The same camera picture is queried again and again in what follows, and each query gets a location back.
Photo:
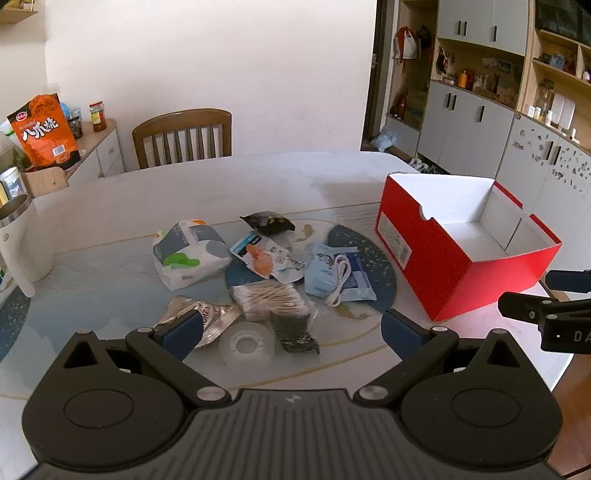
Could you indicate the dark jar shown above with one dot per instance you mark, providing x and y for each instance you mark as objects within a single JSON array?
[{"x": 75, "y": 124}]

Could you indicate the red sauce jar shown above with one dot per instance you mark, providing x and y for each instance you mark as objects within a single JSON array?
[{"x": 98, "y": 117}]

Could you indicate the dark green seaweed packet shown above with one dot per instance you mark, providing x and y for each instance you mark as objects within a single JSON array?
[{"x": 293, "y": 333}]

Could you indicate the white sideboard cabinet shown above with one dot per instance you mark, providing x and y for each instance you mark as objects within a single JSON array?
[{"x": 108, "y": 157}]

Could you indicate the wooden wall shelf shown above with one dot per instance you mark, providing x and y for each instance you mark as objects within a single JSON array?
[{"x": 16, "y": 11}]

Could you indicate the white marble desktop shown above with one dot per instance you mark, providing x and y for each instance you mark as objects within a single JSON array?
[{"x": 231, "y": 184}]

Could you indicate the dark brown door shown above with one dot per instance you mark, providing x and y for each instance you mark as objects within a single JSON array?
[{"x": 376, "y": 69}]

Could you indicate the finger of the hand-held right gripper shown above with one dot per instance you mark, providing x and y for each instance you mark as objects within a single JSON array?
[
  {"x": 521, "y": 307},
  {"x": 568, "y": 280}
]

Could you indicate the silver foil packet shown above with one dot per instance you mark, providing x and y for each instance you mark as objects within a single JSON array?
[{"x": 217, "y": 318}]

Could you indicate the white hanging bag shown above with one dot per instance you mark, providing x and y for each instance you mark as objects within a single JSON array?
[{"x": 408, "y": 46}]

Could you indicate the brown cardboard box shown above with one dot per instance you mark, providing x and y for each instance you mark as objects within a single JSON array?
[{"x": 44, "y": 181}]

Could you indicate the wooden chair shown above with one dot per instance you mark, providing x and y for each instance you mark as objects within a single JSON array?
[{"x": 184, "y": 117}]

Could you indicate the light blue bag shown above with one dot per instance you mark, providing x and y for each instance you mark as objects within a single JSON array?
[{"x": 385, "y": 139}]

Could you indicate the red cardboard box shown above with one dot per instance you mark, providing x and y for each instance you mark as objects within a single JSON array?
[{"x": 443, "y": 267}]

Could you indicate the orange snack bag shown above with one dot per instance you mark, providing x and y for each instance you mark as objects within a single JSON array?
[{"x": 46, "y": 134}]

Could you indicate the white snack packet orange print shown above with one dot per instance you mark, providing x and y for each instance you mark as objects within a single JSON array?
[{"x": 277, "y": 263}]

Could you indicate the clear tape roll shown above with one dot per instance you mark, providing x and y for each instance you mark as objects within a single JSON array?
[{"x": 265, "y": 347}]

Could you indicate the cotton swab pack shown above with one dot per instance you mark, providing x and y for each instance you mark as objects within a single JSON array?
[{"x": 268, "y": 300}]

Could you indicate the white grey tissue pack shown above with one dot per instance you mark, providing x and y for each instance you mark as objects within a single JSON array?
[{"x": 194, "y": 249}]

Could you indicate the grey wooden wall cabinet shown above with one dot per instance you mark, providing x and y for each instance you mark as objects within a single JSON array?
[{"x": 461, "y": 115}]

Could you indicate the blue packet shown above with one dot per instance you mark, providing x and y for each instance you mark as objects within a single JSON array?
[{"x": 361, "y": 282}]

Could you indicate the orange bottle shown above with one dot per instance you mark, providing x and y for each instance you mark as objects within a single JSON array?
[{"x": 463, "y": 79}]

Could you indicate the printed tin can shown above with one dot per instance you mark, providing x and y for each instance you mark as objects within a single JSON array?
[{"x": 11, "y": 185}]

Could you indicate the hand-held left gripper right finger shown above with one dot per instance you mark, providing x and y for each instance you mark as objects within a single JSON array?
[{"x": 401, "y": 333}]

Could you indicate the black snack packet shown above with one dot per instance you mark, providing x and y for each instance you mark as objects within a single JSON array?
[{"x": 270, "y": 221}]

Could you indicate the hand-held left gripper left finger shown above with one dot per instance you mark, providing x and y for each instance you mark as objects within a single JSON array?
[{"x": 182, "y": 333}]

